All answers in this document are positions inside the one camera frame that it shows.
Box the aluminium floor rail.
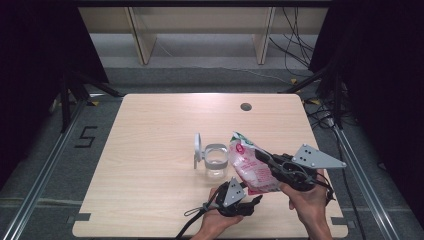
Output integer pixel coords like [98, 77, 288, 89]
[333, 126, 403, 240]
[0, 96, 88, 240]

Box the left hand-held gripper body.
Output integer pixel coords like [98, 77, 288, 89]
[214, 177, 256, 218]

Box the clear jar with white lid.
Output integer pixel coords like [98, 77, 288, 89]
[193, 132, 230, 179]

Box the person's left hand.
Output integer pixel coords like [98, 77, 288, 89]
[191, 186, 246, 240]

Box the black curtain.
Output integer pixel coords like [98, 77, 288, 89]
[309, 0, 424, 218]
[0, 0, 109, 188]

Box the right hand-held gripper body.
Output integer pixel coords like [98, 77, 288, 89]
[269, 143, 348, 193]

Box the black metal stand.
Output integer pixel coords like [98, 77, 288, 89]
[279, 63, 344, 129]
[59, 69, 124, 134]

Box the black hanging cable bundle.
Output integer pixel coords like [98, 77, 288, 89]
[269, 7, 316, 69]

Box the black tape table mark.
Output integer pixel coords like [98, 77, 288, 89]
[68, 213, 92, 224]
[331, 216, 348, 229]

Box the thin white floor cable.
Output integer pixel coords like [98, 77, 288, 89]
[196, 64, 293, 86]

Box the person's right hand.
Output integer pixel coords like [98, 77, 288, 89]
[279, 169, 332, 228]

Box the pink and clear granule bag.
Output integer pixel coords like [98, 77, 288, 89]
[228, 131, 283, 196]

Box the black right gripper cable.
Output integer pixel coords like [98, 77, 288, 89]
[313, 171, 337, 205]

